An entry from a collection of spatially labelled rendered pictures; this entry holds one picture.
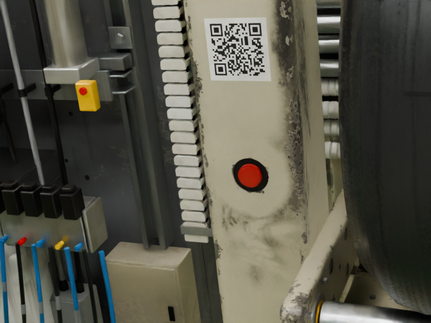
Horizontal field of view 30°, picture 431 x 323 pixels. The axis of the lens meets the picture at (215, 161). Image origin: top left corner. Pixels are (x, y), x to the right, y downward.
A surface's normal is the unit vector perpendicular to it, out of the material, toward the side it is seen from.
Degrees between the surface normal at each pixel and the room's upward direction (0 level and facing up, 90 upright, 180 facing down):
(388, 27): 68
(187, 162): 90
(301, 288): 0
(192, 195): 90
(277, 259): 90
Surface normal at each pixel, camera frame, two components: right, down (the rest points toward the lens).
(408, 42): -0.37, 0.04
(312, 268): -0.11, -0.92
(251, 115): -0.36, 0.40
